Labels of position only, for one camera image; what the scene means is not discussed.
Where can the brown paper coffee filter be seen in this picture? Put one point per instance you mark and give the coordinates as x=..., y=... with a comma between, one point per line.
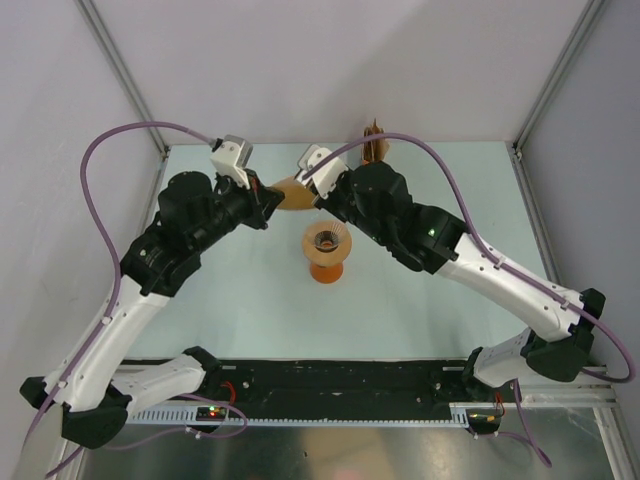
x=296, y=196

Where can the white cable duct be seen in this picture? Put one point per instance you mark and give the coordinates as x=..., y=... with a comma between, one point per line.
x=196, y=415

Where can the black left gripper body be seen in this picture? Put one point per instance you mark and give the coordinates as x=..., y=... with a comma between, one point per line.
x=238, y=205

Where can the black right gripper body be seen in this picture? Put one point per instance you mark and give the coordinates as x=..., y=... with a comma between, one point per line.
x=340, y=203

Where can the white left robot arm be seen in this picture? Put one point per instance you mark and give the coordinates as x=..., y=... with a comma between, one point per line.
x=194, y=212

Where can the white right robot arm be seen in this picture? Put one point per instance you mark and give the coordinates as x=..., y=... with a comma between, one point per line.
x=556, y=342

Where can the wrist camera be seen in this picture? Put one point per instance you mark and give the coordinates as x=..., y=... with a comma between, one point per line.
x=317, y=173
x=230, y=159

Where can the orange glass carafe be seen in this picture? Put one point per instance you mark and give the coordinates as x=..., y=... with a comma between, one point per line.
x=326, y=274

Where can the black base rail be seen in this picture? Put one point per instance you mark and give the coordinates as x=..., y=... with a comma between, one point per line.
x=360, y=390

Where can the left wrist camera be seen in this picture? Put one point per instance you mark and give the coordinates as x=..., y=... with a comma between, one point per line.
x=230, y=159

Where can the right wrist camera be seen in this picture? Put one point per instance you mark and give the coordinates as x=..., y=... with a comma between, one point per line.
x=317, y=173

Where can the clear glass dripper cone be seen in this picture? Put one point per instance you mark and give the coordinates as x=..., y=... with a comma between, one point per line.
x=326, y=236

